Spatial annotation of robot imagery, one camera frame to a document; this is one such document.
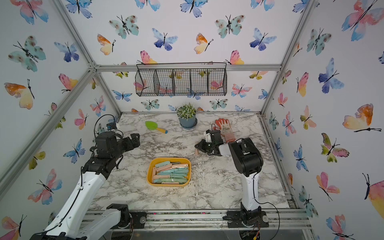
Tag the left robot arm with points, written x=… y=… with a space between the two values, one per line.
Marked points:
x=67 y=224

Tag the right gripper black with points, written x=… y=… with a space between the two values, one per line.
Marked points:
x=201 y=146

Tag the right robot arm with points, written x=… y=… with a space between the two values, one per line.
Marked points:
x=248 y=161

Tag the yellow storage box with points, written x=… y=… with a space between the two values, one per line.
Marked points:
x=169 y=172

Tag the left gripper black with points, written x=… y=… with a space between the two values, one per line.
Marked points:
x=135 y=140

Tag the potted green plant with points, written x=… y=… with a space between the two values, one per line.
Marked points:
x=187 y=116

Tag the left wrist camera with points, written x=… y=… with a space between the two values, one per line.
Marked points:
x=113 y=126

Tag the green yellow toy trowel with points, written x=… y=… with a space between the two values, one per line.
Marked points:
x=154 y=126

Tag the red white garden glove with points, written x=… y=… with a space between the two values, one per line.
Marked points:
x=224 y=126

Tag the black wire wall basket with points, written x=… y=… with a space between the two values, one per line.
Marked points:
x=193 y=80

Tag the aluminium front rail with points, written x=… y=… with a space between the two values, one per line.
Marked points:
x=189 y=220

